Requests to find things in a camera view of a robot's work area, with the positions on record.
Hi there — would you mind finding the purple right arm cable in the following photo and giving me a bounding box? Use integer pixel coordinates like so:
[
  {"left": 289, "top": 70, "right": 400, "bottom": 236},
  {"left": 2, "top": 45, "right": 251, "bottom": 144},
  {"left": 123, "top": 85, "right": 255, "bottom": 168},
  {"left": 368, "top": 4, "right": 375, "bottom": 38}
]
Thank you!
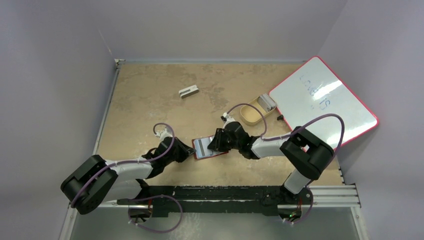
[{"left": 221, "top": 103, "right": 345, "bottom": 226}]

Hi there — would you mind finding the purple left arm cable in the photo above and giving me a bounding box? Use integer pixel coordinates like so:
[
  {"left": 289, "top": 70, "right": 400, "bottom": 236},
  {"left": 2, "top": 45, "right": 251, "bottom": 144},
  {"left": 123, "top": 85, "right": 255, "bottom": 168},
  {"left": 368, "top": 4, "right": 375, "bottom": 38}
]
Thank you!
[{"left": 70, "top": 122, "right": 184, "bottom": 234}]

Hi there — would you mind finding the white credit card black stripe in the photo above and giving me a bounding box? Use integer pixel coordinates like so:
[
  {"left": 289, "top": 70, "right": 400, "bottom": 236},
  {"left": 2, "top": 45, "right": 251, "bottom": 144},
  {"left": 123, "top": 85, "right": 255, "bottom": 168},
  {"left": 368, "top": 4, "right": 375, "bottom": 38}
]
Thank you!
[{"left": 197, "top": 137, "right": 219, "bottom": 158}]

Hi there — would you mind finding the pink-framed whiteboard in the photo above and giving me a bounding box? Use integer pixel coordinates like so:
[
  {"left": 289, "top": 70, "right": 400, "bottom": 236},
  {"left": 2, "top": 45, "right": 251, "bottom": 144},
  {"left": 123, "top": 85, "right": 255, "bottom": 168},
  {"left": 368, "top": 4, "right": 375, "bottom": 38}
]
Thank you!
[{"left": 268, "top": 56, "right": 379, "bottom": 145}]

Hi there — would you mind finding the red card holder wallet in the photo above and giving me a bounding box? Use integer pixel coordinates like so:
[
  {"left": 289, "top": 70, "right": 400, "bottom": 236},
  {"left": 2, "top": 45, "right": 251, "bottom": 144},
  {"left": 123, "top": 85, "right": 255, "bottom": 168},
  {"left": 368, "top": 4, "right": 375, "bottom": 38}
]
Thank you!
[{"left": 191, "top": 135, "right": 229, "bottom": 161}]

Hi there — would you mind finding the aluminium table frame rail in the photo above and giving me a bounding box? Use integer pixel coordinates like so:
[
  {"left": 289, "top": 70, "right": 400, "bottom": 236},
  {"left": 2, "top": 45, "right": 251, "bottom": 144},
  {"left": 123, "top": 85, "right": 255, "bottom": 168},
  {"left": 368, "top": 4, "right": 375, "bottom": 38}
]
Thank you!
[{"left": 58, "top": 58, "right": 362, "bottom": 240}]

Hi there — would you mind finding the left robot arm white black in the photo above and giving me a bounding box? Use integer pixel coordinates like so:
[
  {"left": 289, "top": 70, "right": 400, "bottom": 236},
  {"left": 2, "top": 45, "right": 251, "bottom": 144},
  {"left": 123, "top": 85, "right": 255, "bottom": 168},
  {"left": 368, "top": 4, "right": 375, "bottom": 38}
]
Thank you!
[{"left": 60, "top": 136, "right": 196, "bottom": 215}]

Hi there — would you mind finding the beige oval tray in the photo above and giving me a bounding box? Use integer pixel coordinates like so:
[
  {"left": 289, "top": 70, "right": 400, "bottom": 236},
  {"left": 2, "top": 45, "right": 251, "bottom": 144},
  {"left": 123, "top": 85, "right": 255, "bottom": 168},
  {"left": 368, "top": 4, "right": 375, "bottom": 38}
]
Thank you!
[{"left": 240, "top": 96, "right": 276, "bottom": 126}]

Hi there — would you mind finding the stack of white cards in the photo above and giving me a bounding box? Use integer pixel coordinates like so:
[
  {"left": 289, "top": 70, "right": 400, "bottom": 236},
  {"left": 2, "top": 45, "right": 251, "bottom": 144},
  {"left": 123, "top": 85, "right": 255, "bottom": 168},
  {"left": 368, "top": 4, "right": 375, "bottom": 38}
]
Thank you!
[{"left": 257, "top": 94, "right": 277, "bottom": 113}]

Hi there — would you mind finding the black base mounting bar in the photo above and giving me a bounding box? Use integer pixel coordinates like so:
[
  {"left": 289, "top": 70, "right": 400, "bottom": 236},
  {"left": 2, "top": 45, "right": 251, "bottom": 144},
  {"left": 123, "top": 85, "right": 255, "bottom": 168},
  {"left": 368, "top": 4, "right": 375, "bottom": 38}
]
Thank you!
[{"left": 117, "top": 180, "right": 314, "bottom": 221}]

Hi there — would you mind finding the white grey card reader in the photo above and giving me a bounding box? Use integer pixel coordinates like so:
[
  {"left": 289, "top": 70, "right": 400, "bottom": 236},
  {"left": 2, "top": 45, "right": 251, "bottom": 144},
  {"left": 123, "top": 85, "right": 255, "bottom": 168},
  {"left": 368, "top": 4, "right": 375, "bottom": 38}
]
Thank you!
[{"left": 178, "top": 85, "right": 200, "bottom": 99}]

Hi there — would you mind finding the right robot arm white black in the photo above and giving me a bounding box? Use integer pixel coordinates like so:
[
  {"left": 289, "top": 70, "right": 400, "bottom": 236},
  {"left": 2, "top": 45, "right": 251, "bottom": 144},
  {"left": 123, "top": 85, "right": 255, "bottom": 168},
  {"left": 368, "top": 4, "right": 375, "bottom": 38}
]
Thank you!
[{"left": 207, "top": 121, "right": 335, "bottom": 204}]

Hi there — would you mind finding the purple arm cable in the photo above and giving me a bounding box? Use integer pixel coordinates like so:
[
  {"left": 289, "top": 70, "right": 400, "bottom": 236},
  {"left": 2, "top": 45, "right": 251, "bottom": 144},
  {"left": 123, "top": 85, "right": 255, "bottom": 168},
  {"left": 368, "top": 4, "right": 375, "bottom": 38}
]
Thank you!
[
  {"left": 221, "top": 103, "right": 345, "bottom": 226},
  {"left": 70, "top": 122, "right": 184, "bottom": 234}
]

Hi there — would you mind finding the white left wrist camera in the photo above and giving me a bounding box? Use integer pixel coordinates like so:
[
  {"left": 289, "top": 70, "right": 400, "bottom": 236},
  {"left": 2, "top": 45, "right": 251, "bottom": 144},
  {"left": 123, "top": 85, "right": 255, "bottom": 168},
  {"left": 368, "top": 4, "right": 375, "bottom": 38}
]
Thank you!
[{"left": 154, "top": 129, "right": 174, "bottom": 141}]

